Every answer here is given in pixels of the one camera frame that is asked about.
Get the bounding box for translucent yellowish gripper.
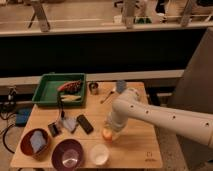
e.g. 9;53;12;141
102;124;120;142

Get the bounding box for red yellow apple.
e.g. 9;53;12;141
102;129;112;141

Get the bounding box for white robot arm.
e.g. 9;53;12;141
106;88;213;149

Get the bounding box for purple bowl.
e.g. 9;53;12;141
51;139;84;171

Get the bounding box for brown bowl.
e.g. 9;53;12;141
20;128;50;158

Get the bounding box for white plastic cup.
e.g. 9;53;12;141
90;144;109;166

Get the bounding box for black remote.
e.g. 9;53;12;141
77;114;94;134

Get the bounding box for metal spoon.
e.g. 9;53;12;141
100;89;115;104

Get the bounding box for grey blue cloth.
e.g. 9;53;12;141
62;117;78;133

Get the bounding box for blue cup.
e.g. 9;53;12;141
116;80;127;94

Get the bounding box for small metal cup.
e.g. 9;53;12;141
89;82;98;95

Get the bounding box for small black box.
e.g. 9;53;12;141
48;123;60;137

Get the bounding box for red brown toy in tray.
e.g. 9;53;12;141
57;80;82;93

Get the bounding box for green plastic tray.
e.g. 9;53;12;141
32;73;86;107

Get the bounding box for blue sponge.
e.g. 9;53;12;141
30;131;46;153

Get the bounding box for blue box on floor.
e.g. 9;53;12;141
15;108;32;127

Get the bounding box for black cables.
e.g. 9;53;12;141
0;99;18;154

